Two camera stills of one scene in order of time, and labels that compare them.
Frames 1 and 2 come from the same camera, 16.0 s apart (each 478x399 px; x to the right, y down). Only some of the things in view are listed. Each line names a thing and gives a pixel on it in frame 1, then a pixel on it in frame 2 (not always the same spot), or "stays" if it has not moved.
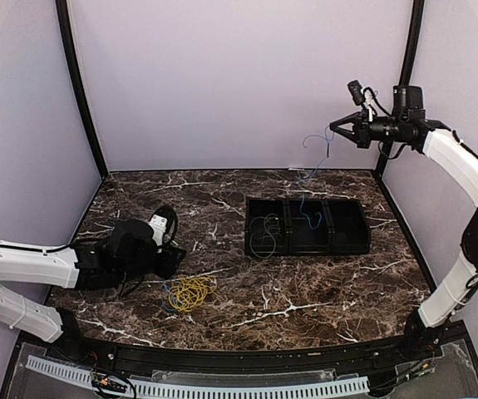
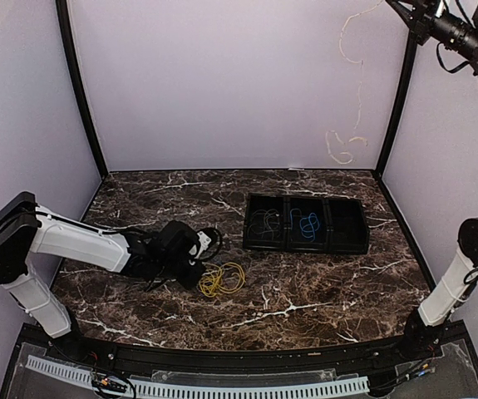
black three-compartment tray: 305,226 stays
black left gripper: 170,263 → 189,282
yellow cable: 189,293 → 210,282
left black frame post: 62,17 stays
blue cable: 312,176 → 302,229
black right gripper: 362,135 → 421,20
